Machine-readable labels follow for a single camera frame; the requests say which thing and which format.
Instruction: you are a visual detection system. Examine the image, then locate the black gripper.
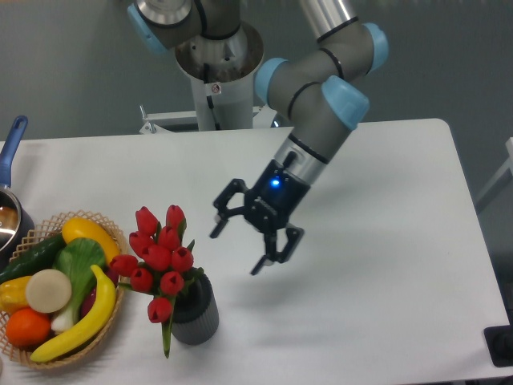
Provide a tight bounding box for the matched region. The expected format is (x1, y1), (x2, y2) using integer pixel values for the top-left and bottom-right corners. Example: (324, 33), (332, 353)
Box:
(208, 159), (313, 277)

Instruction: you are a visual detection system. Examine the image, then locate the red tulip bouquet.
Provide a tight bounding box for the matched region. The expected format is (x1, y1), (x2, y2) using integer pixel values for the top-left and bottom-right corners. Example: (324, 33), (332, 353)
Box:
(109, 205), (204, 358)

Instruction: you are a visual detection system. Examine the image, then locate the dark grey ribbed vase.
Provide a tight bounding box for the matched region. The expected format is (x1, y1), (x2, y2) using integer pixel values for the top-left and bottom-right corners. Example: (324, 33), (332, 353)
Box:
(172, 274), (220, 346)

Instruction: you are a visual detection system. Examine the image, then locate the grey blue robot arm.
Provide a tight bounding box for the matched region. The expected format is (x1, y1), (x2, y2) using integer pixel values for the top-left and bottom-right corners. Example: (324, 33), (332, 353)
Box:
(127, 1), (389, 266)

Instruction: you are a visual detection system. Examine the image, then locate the purple red vegetable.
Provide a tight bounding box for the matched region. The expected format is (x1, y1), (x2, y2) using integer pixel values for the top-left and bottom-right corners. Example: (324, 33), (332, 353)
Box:
(80, 269), (119, 319)

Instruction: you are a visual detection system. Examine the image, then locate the yellow banana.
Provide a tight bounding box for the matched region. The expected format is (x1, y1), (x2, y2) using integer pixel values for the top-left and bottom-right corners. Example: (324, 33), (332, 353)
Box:
(30, 265), (116, 363)

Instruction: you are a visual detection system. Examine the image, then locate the green bok choy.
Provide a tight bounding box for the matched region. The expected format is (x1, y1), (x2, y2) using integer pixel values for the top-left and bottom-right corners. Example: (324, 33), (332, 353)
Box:
(51, 237), (106, 334)

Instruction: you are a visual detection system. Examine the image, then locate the woven wicker basket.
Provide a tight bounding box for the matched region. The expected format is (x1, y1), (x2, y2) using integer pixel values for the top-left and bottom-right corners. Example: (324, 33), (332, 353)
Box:
(1, 210), (128, 370)

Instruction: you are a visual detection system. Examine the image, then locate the dark green cucumber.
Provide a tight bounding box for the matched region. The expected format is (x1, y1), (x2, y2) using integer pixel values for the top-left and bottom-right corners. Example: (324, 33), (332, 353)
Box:
(1, 233), (66, 284)

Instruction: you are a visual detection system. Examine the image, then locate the beige round slice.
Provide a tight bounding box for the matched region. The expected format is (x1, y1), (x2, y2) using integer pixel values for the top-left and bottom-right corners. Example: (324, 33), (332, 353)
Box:
(25, 269), (72, 314)

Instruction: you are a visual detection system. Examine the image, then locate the orange fruit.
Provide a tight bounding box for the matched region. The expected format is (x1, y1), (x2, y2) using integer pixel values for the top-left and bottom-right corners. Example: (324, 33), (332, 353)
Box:
(6, 307), (50, 347)

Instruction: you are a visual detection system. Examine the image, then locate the yellow bell pepper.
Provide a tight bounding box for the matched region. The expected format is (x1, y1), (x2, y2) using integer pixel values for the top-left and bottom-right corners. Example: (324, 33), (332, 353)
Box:
(1, 276), (31, 314)

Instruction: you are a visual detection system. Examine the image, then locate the black device table edge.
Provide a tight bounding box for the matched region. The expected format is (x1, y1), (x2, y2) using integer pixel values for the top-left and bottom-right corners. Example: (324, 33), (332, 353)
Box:
(483, 325), (512, 367)

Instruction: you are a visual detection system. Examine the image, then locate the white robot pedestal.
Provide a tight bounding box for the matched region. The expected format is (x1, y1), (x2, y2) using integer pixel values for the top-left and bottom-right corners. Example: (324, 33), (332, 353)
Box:
(140, 21), (264, 134)

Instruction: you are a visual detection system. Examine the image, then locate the blue handled saucepan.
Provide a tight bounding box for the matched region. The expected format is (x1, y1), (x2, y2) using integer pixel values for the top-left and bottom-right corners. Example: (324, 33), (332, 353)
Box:
(1, 115), (34, 270)

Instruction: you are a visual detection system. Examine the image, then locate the white frame right edge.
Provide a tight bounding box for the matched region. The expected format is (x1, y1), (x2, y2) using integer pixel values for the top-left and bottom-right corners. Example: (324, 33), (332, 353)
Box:
(475, 137), (512, 214)

